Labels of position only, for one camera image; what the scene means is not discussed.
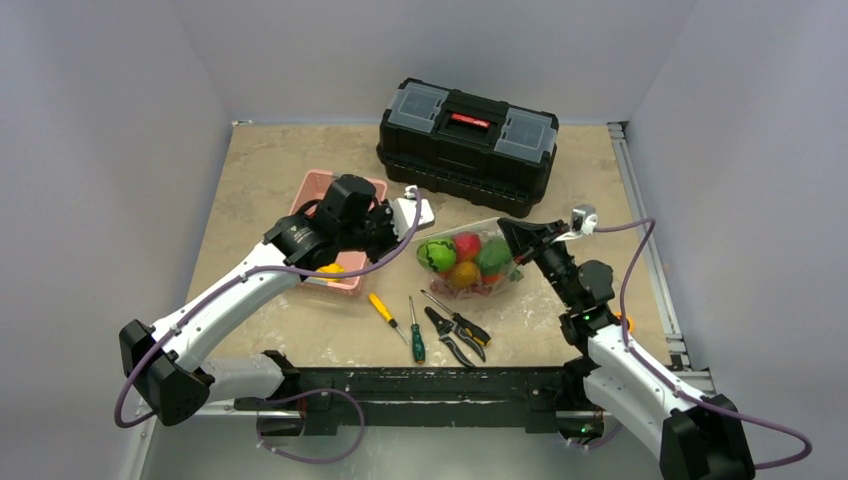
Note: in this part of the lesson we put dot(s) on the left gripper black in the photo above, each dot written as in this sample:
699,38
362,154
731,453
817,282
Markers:
383,211

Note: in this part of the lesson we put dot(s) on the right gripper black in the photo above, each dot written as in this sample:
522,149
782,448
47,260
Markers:
535,240

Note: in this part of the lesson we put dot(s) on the green toy bell pepper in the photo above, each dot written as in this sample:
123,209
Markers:
494,255

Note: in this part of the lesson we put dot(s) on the clear zip top bag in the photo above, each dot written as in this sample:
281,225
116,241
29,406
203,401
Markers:
489,286

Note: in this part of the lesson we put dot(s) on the red toy bell pepper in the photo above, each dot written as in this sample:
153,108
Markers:
468,245

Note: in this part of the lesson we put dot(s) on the green toy melon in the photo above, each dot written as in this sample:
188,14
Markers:
437,255

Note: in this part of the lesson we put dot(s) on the orange toy fruit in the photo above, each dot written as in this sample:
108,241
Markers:
464,275

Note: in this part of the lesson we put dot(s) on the pink plastic basket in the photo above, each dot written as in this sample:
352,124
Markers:
313,187

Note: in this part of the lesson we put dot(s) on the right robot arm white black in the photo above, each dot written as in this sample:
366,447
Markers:
682,427

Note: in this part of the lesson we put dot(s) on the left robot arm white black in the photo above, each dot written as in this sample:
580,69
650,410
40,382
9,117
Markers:
168,373

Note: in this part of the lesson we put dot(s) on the yellow toy banana upper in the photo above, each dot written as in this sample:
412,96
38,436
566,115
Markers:
333,269

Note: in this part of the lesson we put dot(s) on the black orange screwdriver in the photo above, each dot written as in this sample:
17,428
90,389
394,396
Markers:
478,334

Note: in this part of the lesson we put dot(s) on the black plastic toolbox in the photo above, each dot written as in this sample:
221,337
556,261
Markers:
488,152

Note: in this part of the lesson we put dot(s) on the yellow tape measure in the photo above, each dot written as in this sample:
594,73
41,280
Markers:
625,320

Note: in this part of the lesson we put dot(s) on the yellow handled screwdriver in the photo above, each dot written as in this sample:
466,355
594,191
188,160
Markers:
386,315

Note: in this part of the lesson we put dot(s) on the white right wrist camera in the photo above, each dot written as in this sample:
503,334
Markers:
584,220

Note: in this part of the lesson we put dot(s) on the green handled screwdriver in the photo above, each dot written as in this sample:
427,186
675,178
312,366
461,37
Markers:
418,347

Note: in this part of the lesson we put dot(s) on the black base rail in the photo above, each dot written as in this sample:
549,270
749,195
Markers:
538,400

